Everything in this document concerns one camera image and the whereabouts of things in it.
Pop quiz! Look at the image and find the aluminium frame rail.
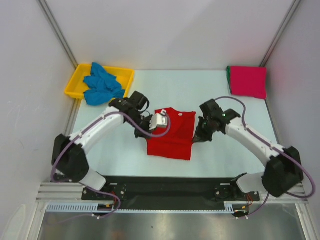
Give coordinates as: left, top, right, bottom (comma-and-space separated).
36, 182, 308, 204

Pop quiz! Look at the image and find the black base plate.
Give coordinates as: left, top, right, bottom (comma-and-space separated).
51, 174, 261, 211

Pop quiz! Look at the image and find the folded magenta t shirt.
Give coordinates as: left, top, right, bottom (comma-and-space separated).
226, 66, 267, 100

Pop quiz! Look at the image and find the blue t shirt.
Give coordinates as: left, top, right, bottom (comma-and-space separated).
83, 62, 125, 106

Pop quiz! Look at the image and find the yellow plastic tray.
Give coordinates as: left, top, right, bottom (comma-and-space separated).
64, 63, 135, 100

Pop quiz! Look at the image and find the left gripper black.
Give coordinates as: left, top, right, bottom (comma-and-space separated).
126, 113, 157, 140

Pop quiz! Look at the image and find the red t shirt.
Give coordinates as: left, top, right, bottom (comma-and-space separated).
146, 107, 196, 161

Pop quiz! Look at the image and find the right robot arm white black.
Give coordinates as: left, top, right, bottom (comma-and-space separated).
192, 99, 304, 201

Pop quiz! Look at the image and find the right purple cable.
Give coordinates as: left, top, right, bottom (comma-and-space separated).
214, 96, 316, 221

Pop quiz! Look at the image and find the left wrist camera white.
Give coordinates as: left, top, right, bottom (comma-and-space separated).
149, 109, 168, 131

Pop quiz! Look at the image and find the grey slotted cable duct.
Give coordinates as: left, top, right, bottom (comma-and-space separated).
46, 201, 266, 215

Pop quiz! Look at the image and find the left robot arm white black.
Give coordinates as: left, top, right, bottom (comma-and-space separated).
51, 91, 152, 200

